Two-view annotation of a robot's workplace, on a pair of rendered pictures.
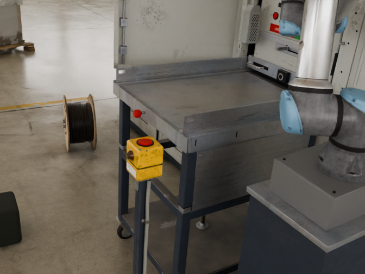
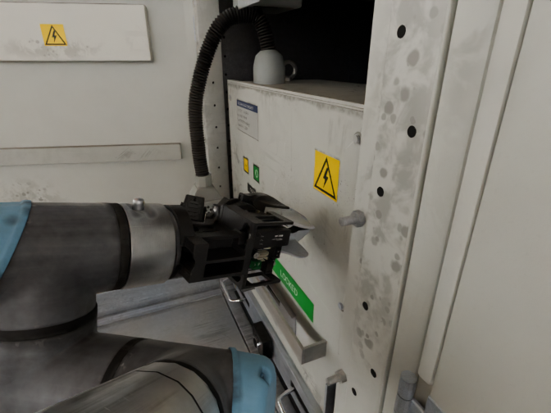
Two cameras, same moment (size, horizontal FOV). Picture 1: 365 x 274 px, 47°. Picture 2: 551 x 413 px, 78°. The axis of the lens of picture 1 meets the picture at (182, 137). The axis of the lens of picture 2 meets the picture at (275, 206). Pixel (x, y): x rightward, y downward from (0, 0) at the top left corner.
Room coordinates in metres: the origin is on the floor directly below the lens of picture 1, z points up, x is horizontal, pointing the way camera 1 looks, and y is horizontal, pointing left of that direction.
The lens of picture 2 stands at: (1.33, -0.55, 1.43)
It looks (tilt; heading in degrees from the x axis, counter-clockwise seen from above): 23 degrees down; 10
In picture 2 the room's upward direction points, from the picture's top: straight up
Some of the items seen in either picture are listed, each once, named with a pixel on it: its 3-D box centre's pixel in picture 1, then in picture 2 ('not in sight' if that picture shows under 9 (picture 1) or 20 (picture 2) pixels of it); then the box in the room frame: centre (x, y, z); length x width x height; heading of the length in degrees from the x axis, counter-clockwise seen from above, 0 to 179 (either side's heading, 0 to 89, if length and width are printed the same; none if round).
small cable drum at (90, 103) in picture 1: (79, 122); not in sight; (2.68, 0.74, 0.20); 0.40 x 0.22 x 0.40; 21
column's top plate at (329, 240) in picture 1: (320, 201); not in sight; (1.07, -0.43, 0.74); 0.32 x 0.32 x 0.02; 34
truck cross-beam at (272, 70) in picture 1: (288, 75); (278, 335); (1.87, -0.46, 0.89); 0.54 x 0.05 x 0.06; 33
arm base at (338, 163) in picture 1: (347, 153); not in sight; (1.07, -0.47, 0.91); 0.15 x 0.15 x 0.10
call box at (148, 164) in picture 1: (144, 157); not in sight; (1.05, 0.10, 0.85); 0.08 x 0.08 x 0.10; 33
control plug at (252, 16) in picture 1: (251, 24); (208, 220); (2.00, -0.28, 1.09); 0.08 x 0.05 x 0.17; 123
